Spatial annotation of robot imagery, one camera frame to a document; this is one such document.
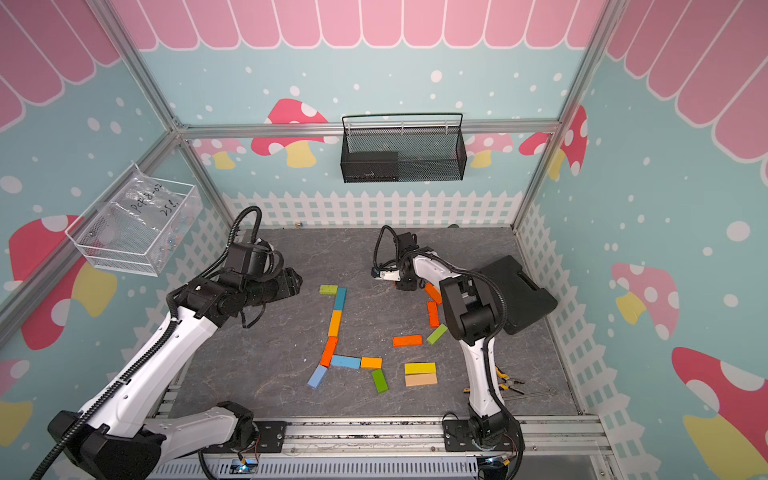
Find lime green small block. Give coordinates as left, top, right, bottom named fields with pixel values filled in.
left=319, top=285, right=339, bottom=296

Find teal long block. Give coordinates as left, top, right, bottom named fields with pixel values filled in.
left=334, top=287, right=347, bottom=311

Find yellow-orange long block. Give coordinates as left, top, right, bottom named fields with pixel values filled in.
left=328, top=310, right=343, bottom=338

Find orange long block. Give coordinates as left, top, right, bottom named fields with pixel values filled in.
left=320, top=336, right=338, bottom=368

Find light blue block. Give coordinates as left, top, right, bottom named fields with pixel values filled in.
left=308, top=364, right=328, bottom=389

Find blue long block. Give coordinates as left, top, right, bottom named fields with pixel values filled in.
left=331, top=355, right=361, bottom=369

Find small orange-yellow block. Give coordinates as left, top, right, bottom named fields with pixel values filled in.
left=360, top=357, right=383, bottom=370

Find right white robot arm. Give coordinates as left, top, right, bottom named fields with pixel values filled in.
left=371, top=225, right=525, bottom=458

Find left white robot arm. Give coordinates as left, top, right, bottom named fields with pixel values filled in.
left=31, top=206, right=303, bottom=479

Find yellow-green flat block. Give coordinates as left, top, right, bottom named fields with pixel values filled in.
left=427, top=324, right=448, bottom=345

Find black box in basket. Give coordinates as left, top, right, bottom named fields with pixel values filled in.
left=341, top=151, right=399, bottom=183

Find yellow-green wide block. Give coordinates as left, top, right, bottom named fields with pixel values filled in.
left=404, top=362, right=437, bottom=375

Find black plastic tool case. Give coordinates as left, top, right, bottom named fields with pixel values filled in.
left=478, top=255, right=558, bottom=335

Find tan flat block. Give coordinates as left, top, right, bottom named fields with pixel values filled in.
left=405, top=373, right=438, bottom=388

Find yellow black pliers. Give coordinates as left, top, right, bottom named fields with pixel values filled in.
left=496, top=367, right=525, bottom=395

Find green circuit board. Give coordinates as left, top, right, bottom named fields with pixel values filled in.
left=230, top=459, right=259, bottom=475

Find black wire mesh basket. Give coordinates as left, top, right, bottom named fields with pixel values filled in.
left=341, top=112, right=468, bottom=182

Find clear plastic wall bin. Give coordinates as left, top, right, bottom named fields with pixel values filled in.
left=65, top=164, right=203, bottom=277

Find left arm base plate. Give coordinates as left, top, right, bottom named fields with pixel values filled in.
left=253, top=420, right=288, bottom=454

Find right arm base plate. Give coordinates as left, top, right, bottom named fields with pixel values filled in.
left=441, top=418, right=525, bottom=453

